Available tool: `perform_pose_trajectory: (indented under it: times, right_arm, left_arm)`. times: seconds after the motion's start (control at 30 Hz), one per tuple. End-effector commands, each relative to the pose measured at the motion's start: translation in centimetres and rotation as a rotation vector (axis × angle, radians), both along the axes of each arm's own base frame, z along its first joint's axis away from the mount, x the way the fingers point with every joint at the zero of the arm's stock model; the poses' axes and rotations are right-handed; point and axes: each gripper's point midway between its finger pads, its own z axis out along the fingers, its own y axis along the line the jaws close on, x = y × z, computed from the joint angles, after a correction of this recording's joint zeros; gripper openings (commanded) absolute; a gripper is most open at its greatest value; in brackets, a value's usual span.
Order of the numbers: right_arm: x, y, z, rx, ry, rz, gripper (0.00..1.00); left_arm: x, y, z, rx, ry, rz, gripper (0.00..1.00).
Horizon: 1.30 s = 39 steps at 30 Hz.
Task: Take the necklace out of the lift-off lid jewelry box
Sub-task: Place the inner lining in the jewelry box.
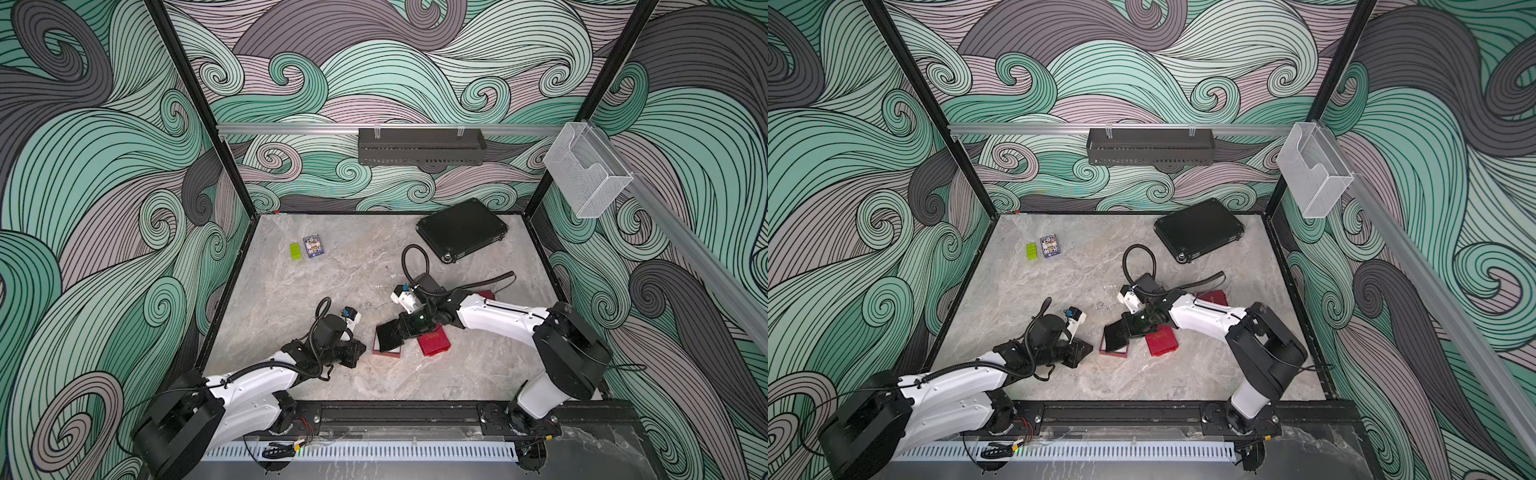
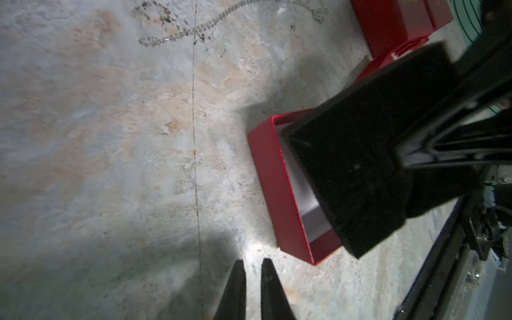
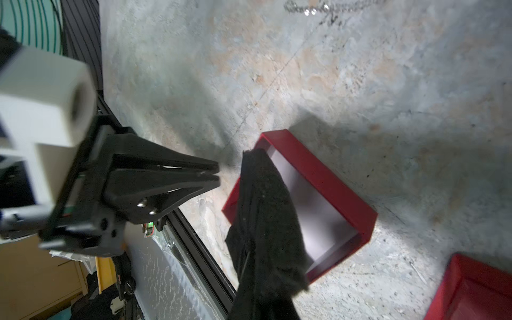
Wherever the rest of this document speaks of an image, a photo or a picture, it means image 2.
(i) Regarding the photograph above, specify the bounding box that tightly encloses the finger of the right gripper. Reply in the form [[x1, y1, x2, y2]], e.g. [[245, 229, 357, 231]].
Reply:
[[395, 70, 511, 168]]

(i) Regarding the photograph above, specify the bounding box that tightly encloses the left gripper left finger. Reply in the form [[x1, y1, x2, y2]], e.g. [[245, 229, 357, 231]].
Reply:
[[214, 259, 247, 320]]

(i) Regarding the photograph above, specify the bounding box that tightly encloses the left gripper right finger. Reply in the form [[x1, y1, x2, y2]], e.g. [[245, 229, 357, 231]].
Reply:
[[261, 258, 296, 320]]

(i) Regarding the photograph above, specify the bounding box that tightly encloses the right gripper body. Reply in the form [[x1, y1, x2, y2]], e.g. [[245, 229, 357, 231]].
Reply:
[[455, 1, 511, 92]]

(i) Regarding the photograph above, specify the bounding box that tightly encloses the red jewelry box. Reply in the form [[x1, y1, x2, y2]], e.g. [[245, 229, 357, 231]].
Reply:
[[247, 109, 342, 265], [351, 0, 453, 58]]

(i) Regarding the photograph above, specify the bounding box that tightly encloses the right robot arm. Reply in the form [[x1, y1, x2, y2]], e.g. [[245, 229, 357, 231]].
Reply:
[[396, 1, 511, 259]]

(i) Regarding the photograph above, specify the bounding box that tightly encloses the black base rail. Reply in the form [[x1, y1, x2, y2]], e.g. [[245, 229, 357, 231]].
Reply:
[[393, 194, 480, 319]]

